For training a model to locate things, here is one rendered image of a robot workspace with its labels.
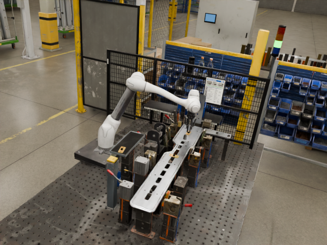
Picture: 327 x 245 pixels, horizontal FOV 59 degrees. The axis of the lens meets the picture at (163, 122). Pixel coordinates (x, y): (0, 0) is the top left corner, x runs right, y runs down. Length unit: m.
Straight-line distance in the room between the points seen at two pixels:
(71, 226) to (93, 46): 3.37
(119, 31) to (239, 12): 4.90
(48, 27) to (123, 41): 5.38
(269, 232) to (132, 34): 3.24
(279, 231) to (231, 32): 6.48
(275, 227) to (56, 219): 2.36
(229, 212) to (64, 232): 1.30
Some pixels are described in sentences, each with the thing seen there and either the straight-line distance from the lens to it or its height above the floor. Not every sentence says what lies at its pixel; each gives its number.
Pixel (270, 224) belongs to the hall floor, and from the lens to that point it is 3.69.
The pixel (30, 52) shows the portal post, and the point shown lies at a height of 0.17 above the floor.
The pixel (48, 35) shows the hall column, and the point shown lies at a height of 0.47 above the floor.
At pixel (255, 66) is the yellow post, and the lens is 3.22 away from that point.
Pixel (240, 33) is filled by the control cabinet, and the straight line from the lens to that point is 8.98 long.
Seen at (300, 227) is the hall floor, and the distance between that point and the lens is 3.82.
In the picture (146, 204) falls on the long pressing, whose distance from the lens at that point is 2.06.
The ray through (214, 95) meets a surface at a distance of 3.32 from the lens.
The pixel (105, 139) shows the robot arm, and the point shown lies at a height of 0.92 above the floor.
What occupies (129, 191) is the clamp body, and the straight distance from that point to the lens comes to 2.11.
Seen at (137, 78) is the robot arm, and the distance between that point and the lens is 2.76.
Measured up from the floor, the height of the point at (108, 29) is 1.57.
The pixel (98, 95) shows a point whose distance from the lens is 5.29.
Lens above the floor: 2.39
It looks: 27 degrees down
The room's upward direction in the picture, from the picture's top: 6 degrees clockwise
